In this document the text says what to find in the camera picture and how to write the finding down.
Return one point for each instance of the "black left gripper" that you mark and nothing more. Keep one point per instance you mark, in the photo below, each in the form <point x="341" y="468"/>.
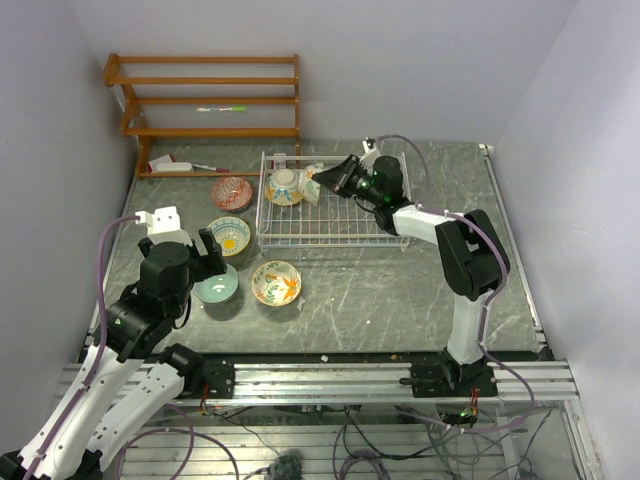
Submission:
<point x="213" y="262"/>

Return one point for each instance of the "wooden shelf rack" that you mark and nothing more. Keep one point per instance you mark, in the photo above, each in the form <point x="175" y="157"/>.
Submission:
<point x="205" y="97"/>

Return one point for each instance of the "small red white card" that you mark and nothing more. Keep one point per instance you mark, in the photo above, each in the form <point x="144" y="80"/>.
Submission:
<point x="279" y="161"/>

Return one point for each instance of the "red patterned bowl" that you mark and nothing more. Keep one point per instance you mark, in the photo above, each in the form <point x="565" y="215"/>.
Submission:
<point x="232" y="194"/>

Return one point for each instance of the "blue yellow patterned bowl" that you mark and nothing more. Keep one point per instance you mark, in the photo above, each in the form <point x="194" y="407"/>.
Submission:
<point x="231" y="233"/>

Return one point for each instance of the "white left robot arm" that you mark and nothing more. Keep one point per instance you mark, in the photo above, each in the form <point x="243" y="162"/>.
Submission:
<point x="89" y="426"/>

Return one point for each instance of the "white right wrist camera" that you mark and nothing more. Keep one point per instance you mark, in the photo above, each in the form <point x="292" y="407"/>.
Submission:
<point x="371" y="153"/>

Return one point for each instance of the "green white pen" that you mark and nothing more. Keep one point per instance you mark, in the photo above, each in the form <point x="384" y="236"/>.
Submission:
<point x="222" y="109"/>

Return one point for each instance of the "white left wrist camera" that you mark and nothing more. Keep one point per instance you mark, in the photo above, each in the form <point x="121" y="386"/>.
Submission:
<point x="163" y="225"/>

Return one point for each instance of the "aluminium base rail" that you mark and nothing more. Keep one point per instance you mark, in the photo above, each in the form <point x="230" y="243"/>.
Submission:
<point x="263" y="384"/>

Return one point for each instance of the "white red box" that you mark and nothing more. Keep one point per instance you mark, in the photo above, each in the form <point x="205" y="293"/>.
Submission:
<point x="167" y="164"/>

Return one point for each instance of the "pink white pen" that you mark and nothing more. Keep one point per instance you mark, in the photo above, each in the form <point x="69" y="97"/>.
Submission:
<point x="210" y="168"/>

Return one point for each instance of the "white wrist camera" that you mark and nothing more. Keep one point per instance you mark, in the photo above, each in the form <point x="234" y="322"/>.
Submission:
<point x="163" y="225"/>
<point x="371" y="153"/>

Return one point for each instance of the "white wire dish rack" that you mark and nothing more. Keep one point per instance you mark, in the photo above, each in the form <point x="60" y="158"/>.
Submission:
<point x="333" y="222"/>

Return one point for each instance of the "orange floral bowl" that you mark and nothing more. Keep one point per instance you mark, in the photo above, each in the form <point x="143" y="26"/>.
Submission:
<point x="283" y="188"/>
<point x="276" y="283"/>
<point x="308" y="188"/>

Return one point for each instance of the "plain light teal bowl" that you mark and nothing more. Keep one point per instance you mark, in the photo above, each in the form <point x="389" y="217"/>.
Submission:
<point x="218" y="288"/>

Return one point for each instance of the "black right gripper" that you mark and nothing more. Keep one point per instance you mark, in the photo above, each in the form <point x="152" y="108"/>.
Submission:
<point x="338" y="178"/>

